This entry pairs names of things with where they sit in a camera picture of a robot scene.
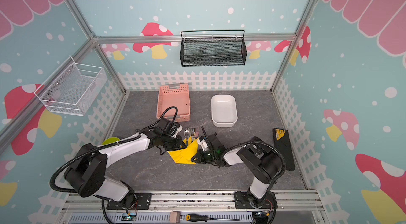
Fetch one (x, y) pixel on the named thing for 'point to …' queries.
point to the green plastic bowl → (110, 140)
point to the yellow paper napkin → (184, 155)
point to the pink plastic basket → (174, 95)
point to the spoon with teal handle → (187, 132)
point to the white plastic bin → (223, 110)
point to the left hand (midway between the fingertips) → (185, 149)
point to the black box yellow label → (282, 140)
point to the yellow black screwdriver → (195, 217)
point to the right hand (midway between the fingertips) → (190, 160)
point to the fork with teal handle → (193, 132)
